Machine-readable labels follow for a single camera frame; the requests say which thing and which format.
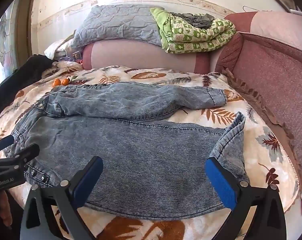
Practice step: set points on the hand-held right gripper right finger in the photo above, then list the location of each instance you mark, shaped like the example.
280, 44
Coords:
221, 183

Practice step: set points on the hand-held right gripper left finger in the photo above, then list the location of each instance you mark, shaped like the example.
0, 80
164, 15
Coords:
88, 177

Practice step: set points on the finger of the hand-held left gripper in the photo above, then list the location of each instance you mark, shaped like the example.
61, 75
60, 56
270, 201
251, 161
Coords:
20, 156
2, 143

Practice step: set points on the blue-grey denim pants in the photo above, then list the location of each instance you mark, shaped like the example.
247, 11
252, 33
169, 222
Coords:
141, 150

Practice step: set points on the person's left hand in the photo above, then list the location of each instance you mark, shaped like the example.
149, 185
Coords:
5, 208

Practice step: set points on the black jacket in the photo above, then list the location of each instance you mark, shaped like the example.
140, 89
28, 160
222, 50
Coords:
18, 75

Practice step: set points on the leaf-printed fleece blanket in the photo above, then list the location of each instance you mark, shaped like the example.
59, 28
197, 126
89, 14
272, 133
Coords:
261, 120

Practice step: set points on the orange tangerine with leaf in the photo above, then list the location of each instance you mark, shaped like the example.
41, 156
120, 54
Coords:
65, 81

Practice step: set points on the stained glass window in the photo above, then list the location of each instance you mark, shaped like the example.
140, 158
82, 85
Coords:
4, 45

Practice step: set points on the purple printed cloth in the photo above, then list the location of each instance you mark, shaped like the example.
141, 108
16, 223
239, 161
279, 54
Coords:
65, 58

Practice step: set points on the white pillow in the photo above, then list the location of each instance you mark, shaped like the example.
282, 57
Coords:
54, 48

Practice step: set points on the pink ruffled cushioned headboard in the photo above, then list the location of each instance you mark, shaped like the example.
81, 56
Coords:
271, 70

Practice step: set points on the pink bolster cushion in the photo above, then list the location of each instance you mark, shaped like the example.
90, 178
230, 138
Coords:
141, 56

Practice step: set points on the green printed folded quilt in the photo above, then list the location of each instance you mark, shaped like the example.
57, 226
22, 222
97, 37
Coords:
198, 38

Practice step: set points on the grey quilted pillow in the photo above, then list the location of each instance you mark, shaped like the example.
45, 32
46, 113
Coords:
115, 25

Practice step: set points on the dark grey crumpled cloth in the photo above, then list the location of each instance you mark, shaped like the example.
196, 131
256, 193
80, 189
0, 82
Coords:
194, 20

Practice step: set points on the brown wooden window frame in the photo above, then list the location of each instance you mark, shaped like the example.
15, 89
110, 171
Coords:
25, 22

